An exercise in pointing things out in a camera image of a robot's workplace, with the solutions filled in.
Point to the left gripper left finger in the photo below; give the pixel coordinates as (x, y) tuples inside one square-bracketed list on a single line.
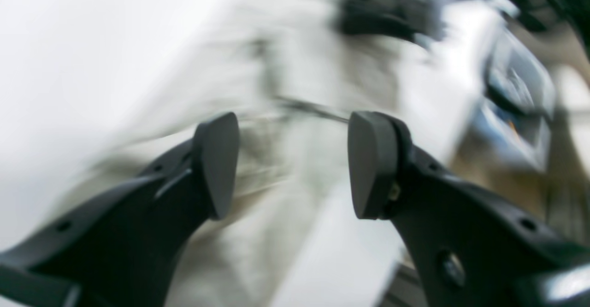
[(121, 247)]

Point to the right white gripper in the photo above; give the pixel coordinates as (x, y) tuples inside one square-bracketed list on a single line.
[(415, 21)]

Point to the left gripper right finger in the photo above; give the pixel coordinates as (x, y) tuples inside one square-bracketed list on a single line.
[(470, 246)]

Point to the beige T-shirt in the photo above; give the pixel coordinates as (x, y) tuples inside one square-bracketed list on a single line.
[(292, 80)]

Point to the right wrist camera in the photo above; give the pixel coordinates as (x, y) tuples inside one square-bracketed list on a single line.
[(515, 115)]

